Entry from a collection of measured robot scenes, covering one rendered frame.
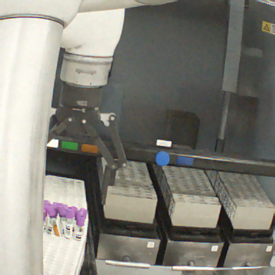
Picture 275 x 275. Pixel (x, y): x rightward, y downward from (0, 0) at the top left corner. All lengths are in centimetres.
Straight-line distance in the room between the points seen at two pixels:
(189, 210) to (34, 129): 109
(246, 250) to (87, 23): 73
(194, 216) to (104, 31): 62
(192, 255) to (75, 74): 59
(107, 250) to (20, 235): 102
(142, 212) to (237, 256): 26
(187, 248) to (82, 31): 64
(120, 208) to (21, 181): 107
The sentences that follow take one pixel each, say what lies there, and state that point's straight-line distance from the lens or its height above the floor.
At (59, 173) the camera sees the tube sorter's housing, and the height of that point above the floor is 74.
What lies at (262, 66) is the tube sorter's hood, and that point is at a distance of 185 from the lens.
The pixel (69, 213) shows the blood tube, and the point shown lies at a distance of 149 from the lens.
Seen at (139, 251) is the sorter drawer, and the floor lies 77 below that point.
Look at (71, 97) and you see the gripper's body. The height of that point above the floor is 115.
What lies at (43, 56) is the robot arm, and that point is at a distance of 84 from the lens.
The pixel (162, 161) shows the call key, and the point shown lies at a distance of 182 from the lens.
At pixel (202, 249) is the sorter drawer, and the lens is 185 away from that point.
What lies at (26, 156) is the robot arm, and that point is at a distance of 82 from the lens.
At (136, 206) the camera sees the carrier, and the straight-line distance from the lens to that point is 187.
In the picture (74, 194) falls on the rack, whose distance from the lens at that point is 187.
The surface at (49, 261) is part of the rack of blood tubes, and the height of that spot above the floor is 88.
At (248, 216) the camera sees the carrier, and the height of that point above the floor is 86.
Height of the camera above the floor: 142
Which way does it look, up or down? 13 degrees down
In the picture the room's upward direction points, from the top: 9 degrees clockwise
